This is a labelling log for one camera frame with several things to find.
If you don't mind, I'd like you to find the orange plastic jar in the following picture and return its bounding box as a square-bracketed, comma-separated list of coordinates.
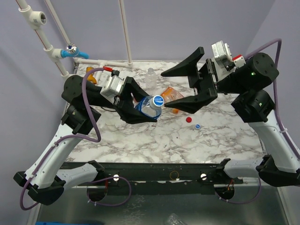
[161, 87, 184, 114]

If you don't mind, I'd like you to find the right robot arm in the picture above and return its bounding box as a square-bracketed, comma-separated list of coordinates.
[161, 46, 300, 187]

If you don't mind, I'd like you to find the blue label water bottle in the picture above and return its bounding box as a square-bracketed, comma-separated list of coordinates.
[135, 95, 165, 119]

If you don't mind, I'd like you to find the white pvc pipe frame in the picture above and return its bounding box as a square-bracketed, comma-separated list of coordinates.
[16, 0, 133, 78]

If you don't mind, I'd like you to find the red bottle cap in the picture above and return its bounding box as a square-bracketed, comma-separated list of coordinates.
[186, 117, 192, 123]

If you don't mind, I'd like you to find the blue faucet valve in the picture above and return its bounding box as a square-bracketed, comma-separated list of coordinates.
[60, 43, 89, 59]

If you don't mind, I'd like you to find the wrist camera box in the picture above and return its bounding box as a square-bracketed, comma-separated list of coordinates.
[100, 75, 124, 98]
[211, 40, 246, 82]

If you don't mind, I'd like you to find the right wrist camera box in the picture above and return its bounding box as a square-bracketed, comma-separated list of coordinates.
[211, 40, 246, 82]

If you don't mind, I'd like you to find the clear bottle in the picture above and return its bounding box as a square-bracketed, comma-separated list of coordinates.
[144, 68, 157, 90]

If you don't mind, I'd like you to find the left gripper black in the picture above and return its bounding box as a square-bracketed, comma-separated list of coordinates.
[88, 76, 161, 122]

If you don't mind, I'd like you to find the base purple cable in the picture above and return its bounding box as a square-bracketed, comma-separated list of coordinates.
[86, 175, 132, 207]
[215, 174, 262, 204]

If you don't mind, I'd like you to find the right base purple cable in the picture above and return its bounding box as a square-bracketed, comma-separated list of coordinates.
[215, 174, 262, 204]

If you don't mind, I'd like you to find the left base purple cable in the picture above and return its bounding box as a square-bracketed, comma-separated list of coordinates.
[86, 175, 132, 207]

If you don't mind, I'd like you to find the orange faucet valve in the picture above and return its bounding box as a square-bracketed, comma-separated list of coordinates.
[86, 67, 97, 84]

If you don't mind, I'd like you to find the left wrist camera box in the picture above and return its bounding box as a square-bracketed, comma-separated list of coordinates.
[100, 75, 124, 98]

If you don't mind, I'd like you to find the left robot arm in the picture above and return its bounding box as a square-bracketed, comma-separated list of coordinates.
[14, 75, 161, 205]

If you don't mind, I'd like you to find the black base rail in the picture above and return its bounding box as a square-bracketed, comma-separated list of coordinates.
[88, 162, 243, 196]

